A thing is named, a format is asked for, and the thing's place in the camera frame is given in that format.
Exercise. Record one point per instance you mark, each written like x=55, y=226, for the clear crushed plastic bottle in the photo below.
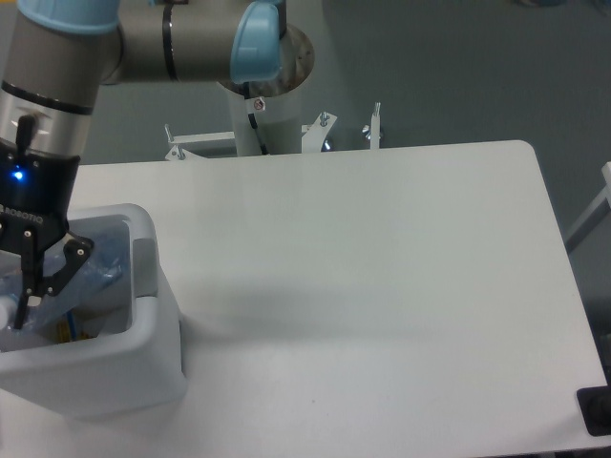
x=107, y=265

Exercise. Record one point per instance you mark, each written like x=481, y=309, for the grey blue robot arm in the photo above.
x=61, y=53

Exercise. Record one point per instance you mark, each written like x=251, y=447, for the white table leg right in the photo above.
x=594, y=213

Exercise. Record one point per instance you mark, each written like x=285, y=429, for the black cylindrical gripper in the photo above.
x=33, y=195

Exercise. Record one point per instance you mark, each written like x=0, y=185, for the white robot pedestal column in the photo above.
x=280, y=98

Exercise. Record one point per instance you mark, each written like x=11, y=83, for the white metal base frame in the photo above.
x=255, y=138

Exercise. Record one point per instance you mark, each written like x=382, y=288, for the yellow blue trash in bin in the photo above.
x=70, y=328

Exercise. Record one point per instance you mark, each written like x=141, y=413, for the black clamp at table corner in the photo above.
x=594, y=404

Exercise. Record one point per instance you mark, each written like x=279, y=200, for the white plastic trash can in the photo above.
x=134, y=359

